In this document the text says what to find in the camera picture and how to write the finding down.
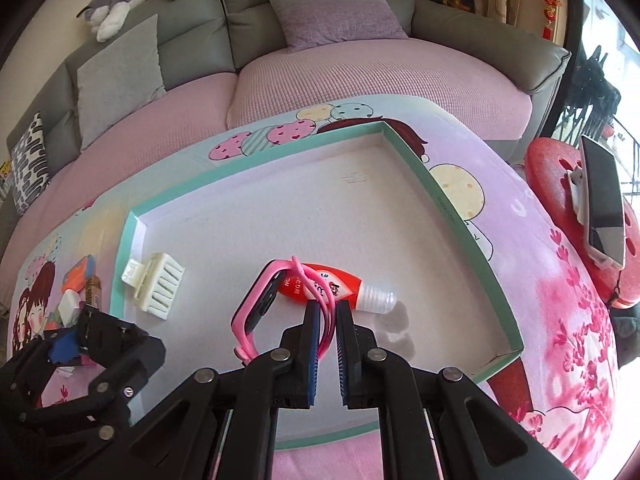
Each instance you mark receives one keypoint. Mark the colourful books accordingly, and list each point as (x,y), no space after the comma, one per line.
(4,175)

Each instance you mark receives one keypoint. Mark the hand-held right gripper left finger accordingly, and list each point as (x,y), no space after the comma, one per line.
(312,350)

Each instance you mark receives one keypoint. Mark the pink sofa cover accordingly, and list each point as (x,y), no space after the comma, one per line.
(360,75)

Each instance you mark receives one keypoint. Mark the teal shallow cardboard box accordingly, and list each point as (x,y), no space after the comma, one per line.
(300,200)

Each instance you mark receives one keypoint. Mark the purple cushion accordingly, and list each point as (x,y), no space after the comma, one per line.
(330,10)

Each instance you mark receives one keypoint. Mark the smartphone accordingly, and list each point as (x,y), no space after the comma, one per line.
(602,195)

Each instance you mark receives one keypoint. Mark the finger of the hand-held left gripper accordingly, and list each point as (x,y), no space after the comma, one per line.
(30,375)
(125,355)

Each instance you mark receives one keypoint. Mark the small brown box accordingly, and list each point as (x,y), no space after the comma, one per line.
(92,292)

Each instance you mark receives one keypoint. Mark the red round stool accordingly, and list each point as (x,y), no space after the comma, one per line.
(550,170)

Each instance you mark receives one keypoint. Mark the grey sofa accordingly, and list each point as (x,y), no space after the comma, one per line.
(200,15)

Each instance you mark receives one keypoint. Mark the pink smartwatch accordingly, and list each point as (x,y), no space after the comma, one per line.
(242,315)

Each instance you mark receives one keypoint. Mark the white phone clip holder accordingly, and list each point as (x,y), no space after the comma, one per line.
(577,195)

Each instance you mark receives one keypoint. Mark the cream plastic hair clip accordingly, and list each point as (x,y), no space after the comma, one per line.
(160,285)

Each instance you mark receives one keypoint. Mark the red glue tube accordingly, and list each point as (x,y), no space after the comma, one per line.
(342,282)

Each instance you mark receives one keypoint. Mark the cartoon printed blanket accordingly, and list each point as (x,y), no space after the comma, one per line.
(550,270)

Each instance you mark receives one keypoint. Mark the grey cushion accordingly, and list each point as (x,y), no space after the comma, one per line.
(120,80)

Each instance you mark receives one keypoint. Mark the grey white plush toy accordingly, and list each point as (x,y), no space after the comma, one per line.
(125,5)

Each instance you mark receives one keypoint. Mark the black white patterned cushion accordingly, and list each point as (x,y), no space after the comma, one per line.
(30,165)

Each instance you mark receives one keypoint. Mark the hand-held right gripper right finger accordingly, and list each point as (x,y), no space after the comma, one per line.
(345,360)

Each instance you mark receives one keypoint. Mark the white charger plug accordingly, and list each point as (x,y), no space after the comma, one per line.
(67,310)

